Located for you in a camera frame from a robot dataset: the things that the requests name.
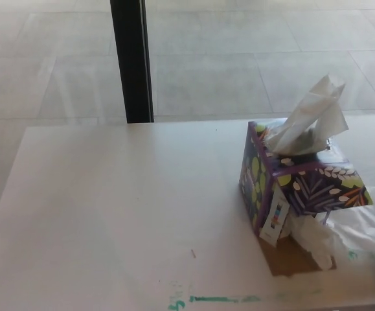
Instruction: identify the crumpled white tissues bunch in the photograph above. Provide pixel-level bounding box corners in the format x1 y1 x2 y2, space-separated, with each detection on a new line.
285 215 337 271

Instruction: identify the purple floral tissue box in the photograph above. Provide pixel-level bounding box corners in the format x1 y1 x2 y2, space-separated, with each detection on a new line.
238 119 375 278

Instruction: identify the white pulled-out tissue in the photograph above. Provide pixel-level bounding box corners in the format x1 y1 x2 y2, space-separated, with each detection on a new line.
328 186 375 253

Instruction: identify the black window frame post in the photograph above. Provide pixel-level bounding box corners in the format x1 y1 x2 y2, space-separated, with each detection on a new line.
109 0 155 124

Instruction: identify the white upright tissue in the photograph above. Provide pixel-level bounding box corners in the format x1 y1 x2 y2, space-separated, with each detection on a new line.
264 74 350 156

